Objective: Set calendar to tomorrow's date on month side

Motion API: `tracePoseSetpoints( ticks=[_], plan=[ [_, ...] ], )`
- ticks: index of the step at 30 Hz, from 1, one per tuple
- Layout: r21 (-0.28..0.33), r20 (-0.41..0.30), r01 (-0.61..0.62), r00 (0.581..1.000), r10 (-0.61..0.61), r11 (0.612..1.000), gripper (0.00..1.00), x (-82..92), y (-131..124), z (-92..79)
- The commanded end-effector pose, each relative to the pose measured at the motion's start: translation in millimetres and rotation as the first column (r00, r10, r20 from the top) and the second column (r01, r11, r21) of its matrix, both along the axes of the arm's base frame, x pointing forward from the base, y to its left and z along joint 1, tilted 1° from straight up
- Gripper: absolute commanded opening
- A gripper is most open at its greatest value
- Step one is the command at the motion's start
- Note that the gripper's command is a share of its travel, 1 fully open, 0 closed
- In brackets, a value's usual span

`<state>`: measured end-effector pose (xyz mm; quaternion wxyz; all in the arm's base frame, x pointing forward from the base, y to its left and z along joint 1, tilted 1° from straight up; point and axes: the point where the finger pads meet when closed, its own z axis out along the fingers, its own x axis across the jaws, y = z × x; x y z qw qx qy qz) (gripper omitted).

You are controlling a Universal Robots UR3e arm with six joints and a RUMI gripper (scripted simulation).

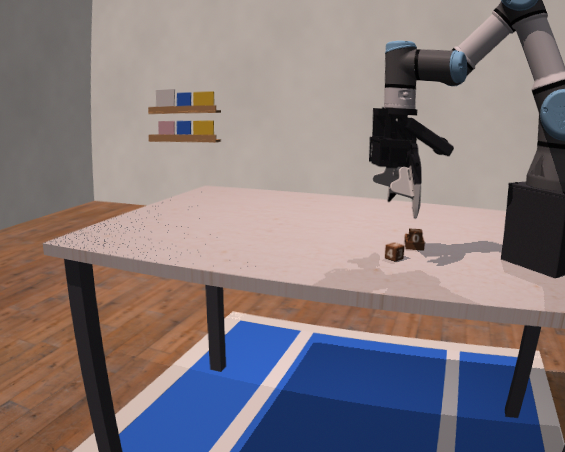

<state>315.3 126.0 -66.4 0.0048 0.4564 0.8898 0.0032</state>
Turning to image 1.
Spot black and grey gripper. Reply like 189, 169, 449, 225
369, 107, 422, 219

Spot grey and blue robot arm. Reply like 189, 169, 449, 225
384, 0, 565, 192

